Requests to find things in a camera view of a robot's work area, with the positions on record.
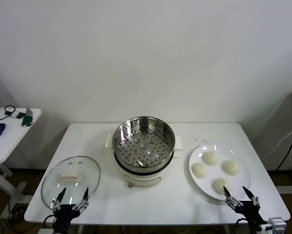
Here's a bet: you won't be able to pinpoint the stainless steel steamer basket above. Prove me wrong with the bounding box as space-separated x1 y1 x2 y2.
104 116 184 171

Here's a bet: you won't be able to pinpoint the round glass pot lid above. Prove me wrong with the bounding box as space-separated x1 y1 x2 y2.
41 156 101 211

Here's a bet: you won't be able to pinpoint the white side table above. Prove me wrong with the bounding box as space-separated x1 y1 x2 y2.
0 107 42 221

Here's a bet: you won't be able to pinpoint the green circuit board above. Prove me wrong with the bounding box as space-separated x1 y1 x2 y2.
21 115 34 128

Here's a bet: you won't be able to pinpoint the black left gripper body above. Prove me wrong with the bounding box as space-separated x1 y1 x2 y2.
52 204 80 234

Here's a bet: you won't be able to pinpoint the white steamed baozi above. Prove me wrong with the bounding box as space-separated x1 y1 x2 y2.
191 162 209 178
212 177 233 195
222 160 241 176
204 151 220 166

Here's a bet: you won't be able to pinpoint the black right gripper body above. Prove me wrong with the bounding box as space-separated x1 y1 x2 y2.
235 200 268 234

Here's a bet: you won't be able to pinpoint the white wall cable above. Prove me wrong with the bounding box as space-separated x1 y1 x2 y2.
264 121 292 156

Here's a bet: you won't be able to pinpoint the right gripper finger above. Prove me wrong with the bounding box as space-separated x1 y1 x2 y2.
242 186 261 208
223 185 244 210

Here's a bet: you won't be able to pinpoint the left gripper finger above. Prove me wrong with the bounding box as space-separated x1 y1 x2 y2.
50 187 66 211
72 187 90 212

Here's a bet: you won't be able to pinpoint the tangled floor cables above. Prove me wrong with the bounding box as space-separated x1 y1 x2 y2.
0 206 31 234

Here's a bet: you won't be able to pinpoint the thin black looped cable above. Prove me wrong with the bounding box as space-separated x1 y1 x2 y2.
0 104 17 122

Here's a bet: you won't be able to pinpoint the scattered dark crumbs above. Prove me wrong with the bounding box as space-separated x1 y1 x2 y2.
189 137 209 147

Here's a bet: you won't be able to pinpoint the large white plate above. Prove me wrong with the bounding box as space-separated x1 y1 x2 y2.
188 144 251 202

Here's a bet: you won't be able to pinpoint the white electric cooker base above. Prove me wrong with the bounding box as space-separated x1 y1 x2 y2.
113 150 181 189

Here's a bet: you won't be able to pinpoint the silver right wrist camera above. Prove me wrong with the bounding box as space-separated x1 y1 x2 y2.
259 216 288 234

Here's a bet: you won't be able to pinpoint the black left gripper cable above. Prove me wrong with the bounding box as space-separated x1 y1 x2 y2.
43 214 56 226

